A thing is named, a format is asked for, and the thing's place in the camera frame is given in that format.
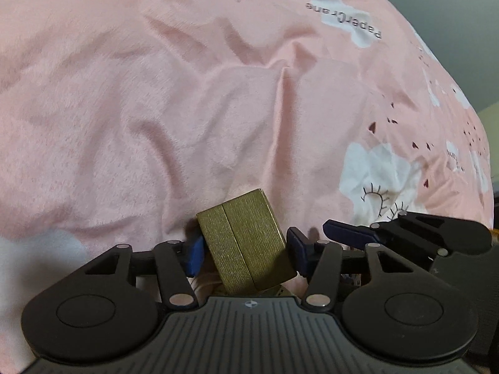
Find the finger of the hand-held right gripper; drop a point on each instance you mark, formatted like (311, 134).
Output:
(347, 233)

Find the pink printed blanket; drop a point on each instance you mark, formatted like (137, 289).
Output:
(156, 105)

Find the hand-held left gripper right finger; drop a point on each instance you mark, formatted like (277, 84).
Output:
(298, 253)

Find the gold ribbed box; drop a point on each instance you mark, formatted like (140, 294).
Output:
(241, 241)

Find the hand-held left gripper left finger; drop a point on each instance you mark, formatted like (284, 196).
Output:
(193, 256)

